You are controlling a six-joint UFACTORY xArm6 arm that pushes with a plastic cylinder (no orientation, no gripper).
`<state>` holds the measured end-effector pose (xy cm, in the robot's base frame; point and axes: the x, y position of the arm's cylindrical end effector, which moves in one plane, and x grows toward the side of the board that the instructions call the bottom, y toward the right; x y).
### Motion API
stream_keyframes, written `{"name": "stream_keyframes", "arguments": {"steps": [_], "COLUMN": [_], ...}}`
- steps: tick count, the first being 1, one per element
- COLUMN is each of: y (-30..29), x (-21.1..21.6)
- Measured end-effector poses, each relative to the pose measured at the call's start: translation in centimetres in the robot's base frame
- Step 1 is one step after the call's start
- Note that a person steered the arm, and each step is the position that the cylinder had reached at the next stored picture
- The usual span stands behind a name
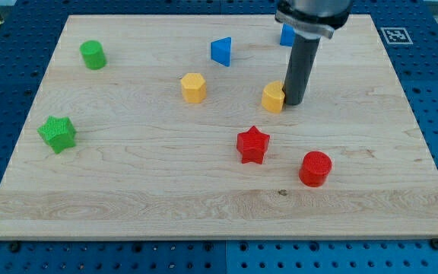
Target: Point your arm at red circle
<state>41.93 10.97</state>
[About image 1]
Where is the dark grey cylindrical pointer rod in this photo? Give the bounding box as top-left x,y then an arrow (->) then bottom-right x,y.
283,34 -> 320,106

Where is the green star block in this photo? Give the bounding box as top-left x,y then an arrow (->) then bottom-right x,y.
37,116 -> 76,154

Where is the red cylinder block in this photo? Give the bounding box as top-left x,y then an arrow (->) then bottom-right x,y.
299,151 -> 332,187

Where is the blue cube block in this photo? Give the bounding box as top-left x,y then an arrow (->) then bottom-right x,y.
279,24 -> 295,46

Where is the yellow hexagon block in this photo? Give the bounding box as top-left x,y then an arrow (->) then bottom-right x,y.
180,73 -> 207,104

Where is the white fiducial marker tag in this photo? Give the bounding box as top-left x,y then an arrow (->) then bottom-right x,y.
381,27 -> 413,45

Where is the green cylinder block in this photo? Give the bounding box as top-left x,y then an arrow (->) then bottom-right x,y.
79,40 -> 106,70

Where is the black bolt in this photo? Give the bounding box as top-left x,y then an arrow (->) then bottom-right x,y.
429,238 -> 438,250
8,241 -> 21,253

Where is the yellow half-round block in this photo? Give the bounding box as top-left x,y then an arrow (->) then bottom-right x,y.
261,81 -> 285,113

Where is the light wooden board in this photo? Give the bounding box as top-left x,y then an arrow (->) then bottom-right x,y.
0,15 -> 438,241

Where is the blue triangle block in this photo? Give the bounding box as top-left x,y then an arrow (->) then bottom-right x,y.
210,37 -> 232,67

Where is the red star block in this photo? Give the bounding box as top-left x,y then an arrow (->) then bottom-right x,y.
236,126 -> 270,164

